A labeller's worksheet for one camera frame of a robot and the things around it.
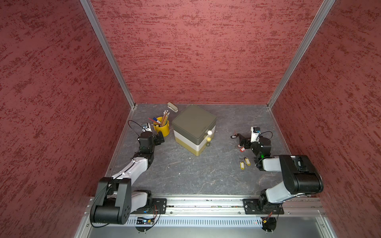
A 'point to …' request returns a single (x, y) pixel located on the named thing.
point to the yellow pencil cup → (165, 129)
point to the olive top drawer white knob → (210, 132)
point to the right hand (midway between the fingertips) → (245, 135)
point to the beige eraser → (172, 107)
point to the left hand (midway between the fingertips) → (153, 135)
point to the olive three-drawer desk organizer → (193, 128)
